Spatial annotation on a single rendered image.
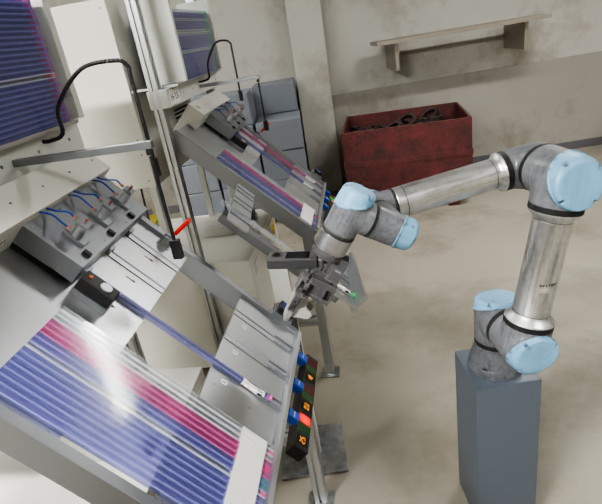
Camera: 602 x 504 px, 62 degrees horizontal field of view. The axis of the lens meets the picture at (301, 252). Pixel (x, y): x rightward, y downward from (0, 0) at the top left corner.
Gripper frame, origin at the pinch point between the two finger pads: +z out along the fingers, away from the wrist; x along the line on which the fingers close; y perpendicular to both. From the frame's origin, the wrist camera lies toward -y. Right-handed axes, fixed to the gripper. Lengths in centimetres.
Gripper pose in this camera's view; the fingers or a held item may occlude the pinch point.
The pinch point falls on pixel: (284, 315)
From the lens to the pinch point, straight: 118.4
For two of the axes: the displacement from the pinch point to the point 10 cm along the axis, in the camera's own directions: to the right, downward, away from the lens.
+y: 9.1, 4.1, 0.9
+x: 0.9, -4.2, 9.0
